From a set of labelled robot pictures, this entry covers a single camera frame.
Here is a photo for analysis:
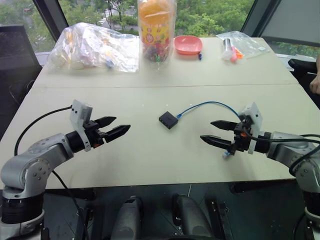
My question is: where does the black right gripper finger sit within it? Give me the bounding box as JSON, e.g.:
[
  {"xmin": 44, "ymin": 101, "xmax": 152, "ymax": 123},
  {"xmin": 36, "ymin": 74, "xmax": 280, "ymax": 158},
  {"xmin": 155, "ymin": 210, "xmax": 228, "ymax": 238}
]
[
  {"xmin": 199, "ymin": 135, "xmax": 234, "ymax": 150},
  {"xmin": 210, "ymin": 120, "xmax": 237, "ymax": 132}
]

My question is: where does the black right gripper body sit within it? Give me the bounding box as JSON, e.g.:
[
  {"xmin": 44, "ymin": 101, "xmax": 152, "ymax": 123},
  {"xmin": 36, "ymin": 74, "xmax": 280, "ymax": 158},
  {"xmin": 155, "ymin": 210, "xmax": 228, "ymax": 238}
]
[{"xmin": 229, "ymin": 119, "xmax": 254, "ymax": 156}]

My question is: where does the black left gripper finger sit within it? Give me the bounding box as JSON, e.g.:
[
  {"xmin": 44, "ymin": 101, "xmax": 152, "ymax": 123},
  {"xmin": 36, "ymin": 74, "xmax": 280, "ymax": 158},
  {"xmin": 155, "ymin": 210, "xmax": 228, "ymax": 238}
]
[
  {"xmin": 94, "ymin": 116, "xmax": 118, "ymax": 129},
  {"xmin": 104, "ymin": 124, "xmax": 132, "ymax": 144}
]

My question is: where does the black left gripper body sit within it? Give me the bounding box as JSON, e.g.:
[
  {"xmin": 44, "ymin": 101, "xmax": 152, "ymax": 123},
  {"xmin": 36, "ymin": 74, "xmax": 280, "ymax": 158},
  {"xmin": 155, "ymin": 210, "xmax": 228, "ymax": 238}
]
[{"xmin": 83, "ymin": 120, "xmax": 108, "ymax": 149}]

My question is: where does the small black box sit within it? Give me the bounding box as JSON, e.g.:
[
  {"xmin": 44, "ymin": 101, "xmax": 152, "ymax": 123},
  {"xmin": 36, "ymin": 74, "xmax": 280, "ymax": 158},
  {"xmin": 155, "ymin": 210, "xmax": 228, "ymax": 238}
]
[{"xmin": 158, "ymin": 111, "xmax": 179, "ymax": 130}]

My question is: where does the clear plastic bag with items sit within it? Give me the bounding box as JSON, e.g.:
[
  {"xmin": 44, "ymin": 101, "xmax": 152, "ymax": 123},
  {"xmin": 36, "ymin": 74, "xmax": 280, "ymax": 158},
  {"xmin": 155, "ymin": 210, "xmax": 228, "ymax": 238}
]
[{"xmin": 46, "ymin": 22, "xmax": 140, "ymax": 74}]

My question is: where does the small clear zip bag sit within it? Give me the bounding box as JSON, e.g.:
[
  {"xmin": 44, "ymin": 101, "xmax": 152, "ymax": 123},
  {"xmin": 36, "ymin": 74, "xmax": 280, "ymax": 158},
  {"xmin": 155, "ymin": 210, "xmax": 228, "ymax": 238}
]
[{"xmin": 216, "ymin": 30, "xmax": 271, "ymax": 65}]

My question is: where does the grey robot right leg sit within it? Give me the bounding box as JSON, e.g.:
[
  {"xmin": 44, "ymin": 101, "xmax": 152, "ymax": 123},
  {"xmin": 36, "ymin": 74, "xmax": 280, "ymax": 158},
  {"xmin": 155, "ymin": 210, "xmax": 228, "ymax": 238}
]
[{"xmin": 171, "ymin": 193, "xmax": 213, "ymax": 240}]

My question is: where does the grey robot leg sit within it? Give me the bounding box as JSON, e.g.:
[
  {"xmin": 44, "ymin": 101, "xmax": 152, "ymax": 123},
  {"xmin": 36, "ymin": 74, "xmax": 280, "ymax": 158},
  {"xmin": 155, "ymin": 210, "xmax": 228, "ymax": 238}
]
[
  {"xmin": 171, "ymin": 193, "xmax": 213, "ymax": 240},
  {"xmin": 113, "ymin": 196, "xmax": 145, "ymax": 240}
]

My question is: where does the pink plastic bowl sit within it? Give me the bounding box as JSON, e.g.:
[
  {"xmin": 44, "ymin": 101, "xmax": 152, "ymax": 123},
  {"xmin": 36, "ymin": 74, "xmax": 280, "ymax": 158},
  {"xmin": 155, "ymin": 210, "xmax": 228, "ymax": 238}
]
[{"xmin": 173, "ymin": 35, "xmax": 204, "ymax": 56}]

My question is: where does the grey robot left leg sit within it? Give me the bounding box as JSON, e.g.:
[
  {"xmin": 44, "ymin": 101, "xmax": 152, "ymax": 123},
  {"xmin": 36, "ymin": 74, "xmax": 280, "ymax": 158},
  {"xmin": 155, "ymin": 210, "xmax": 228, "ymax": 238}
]
[{"xmin": 113, "ymin": 196, "xmax": 145, "ymax": 240}]

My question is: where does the person's hand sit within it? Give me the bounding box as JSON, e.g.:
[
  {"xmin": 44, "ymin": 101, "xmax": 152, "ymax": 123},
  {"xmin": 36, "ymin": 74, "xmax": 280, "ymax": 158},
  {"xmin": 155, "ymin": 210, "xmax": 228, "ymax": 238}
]
[{"xmin": 309, "ymin": 53, "xmax": 320, "ymax": 95}]

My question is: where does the clear jar with colourful contents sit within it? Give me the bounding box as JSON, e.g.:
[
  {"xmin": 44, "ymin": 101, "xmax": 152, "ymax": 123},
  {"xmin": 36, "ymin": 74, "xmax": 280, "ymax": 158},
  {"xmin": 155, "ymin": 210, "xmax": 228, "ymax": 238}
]
[{"xmin": 137, "ymin": 0, "xmax": 178, "ymax": 72}]

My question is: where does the black mesh chair back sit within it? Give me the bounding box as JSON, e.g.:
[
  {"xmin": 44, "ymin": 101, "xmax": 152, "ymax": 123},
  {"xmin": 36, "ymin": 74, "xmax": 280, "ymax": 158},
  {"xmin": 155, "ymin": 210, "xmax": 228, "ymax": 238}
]
[{"xmin": 0, "ymin": 24, "xmax": 43, "ymax": 141}]

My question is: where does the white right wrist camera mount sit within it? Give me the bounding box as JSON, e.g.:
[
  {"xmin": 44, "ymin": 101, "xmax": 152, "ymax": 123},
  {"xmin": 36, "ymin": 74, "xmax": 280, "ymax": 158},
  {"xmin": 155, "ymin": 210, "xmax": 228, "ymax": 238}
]
[{"xmin": 238, "ymin": 101, "xmax": 264, "ymax": 155}]

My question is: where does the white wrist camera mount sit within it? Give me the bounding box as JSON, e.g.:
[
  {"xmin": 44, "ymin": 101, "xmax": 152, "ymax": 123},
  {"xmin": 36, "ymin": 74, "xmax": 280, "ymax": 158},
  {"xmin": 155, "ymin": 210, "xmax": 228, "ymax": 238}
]
[
  {"xmin": 69, "ymin": 99, "xmax": 93, "ymax": 153},
  {"xmin": 238, "ymin": 101, "xmax": 264, "ymax": 155}
]

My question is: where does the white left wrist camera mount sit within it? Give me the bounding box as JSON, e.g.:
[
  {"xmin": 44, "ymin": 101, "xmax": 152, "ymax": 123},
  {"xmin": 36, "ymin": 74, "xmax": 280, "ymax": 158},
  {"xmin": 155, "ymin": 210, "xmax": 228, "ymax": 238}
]
[{"xmin": 69, "ymin": 99, "xmax": 93, "ymax": 153}]

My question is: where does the blue cable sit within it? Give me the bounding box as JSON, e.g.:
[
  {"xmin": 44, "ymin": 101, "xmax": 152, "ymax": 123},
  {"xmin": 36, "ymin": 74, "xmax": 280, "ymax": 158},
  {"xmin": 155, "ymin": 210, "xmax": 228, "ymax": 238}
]
[{"xmin": 176, "ymin": 100, "xmax": 242, "ymax": 159}]

